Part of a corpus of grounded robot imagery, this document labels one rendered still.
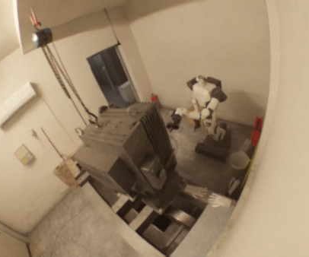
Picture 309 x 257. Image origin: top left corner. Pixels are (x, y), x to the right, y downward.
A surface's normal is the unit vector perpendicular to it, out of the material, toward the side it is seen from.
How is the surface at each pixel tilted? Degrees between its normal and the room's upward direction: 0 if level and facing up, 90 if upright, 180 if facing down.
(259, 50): 90
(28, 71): 90
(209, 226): 0
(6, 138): 90
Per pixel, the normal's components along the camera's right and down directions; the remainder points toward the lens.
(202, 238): -0.30, -0.74
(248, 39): -0.62, 0.63
